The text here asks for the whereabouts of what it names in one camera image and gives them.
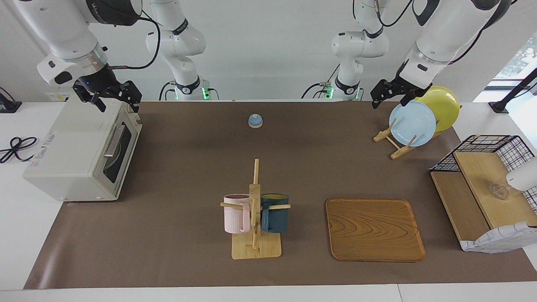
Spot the glass oven door with handle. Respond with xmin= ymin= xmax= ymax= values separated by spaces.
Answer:
xmin=94 ymin=111 xmax=143 ymax=198

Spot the white toaster oven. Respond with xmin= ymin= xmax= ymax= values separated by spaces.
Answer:
xmin=23 ymin=99 xmax=143 ymax=202

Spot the light blue plate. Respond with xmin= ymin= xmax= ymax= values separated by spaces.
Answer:
xmin=389 ymin=101 xmax=437 ymax=147

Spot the yellow plate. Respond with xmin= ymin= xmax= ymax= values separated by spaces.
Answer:
xmin=413 ymin=86 xmax=460 ymax=132

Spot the wooden plate rack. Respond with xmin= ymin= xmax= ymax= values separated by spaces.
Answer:
xmin=373 ymin=105 xmax=463 ymax=160

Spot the brown table mat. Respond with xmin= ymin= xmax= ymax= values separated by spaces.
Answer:
xmin=23 ymin=101 xmax=537 ymax=290

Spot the black stand pole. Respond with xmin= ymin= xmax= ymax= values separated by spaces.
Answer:
xmin=489 ymin=67 xmax=537 ymax=114

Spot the window with green foliage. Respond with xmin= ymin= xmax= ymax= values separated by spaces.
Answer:
xmin=495 ymin=34 xmax=537 ymax=80

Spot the brown wooden tray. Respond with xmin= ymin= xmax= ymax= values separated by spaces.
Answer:
xmin=326 ymin=198 xmax=426 ymax=262

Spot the clear glass cup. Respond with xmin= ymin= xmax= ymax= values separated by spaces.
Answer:
xmin=491 ymin=182 xmax=510 ymax=200

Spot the white rounded device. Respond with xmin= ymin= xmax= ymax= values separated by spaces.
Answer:
xmin=506 ymin=157 xmax=537 ymax=192

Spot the pink mug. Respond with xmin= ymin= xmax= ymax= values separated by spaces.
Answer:
xmin=223 ymin=194 xmax=251 ymax=234

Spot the dark teal mug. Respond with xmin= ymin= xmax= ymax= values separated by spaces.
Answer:
xmin=261 ymin=193 xmax=290 ymax=234

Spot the white checked cloth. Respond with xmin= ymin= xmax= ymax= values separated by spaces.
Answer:
xmin=460 ymin=221 xmax=537 ymax=253

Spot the wooden mug rack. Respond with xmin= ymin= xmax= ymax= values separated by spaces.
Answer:
xmin=220 ymin=159 xmax=291 ymax=260

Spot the black right base cable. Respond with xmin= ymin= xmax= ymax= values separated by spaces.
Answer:
xmin=159 ymin=81 xmax=177 ymax=101

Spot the black base cable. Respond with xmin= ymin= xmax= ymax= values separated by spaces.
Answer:
xmin=302 ymin=82 xmax=336 ymax=100
xmin=159 ymin=81 xmax=177 ymax=101

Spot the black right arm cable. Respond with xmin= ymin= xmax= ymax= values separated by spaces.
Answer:
xmin=105 ymin=10 xmax=162 ymax=70

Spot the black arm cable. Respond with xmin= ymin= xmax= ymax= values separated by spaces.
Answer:
xmin=449 ymin=0 xmax=517 ymax=64
xmin=105 ymin=10 xmax=162 ymax=70

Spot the black left base cable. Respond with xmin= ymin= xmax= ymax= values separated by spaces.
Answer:
xmin=302 ymin=82 xmax=336 ymax=100

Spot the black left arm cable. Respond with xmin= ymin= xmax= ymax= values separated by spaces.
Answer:
xmin=449 ymin=0 xmax=517 ymax=64

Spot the black clamp mount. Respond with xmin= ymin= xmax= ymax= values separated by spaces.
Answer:
xmin=0 ymin=87 xmax=22 ymax=114

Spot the loose black cable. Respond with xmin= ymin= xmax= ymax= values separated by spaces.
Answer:
xmin=0 ymin=136 xmax=38 ymax=164

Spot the black wire wooden shelf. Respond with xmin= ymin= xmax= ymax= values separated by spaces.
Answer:
xmin=430 ymin=135 xmax=537 ymax=252

